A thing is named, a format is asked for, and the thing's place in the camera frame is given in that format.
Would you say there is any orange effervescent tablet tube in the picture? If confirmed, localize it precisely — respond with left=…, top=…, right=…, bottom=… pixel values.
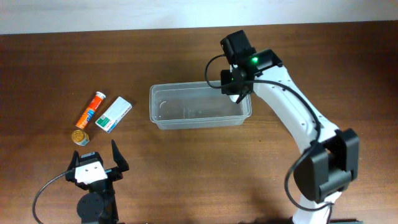
left=75, top=91, right=106, bottom=129

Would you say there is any small gold-lid jar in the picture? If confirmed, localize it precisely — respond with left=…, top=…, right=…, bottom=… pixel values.
left=71, top=130, right=90, bottom=146

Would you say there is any clear plastic container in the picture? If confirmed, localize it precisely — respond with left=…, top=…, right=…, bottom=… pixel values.
left=149, top=82, right=252, bottom=130

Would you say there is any white green medicine box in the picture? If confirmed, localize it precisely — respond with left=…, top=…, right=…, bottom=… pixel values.
left=95, top=96, right=132, bottom=133

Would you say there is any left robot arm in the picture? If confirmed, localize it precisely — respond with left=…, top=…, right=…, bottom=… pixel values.
left=65, top=141, right=129, bottom=224

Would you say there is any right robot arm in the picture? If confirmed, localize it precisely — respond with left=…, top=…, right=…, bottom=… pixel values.
left=219, top=30, right=359, bottom=223

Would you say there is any white squeeze bottle clear cap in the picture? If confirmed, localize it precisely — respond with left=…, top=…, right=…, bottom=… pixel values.
left=229, top=95, right=239, bottom=103

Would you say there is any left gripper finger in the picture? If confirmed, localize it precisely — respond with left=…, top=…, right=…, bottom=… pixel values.
left=111, top=139, right=129, bottom=172
left=67, top=151, right=80, bottom=171

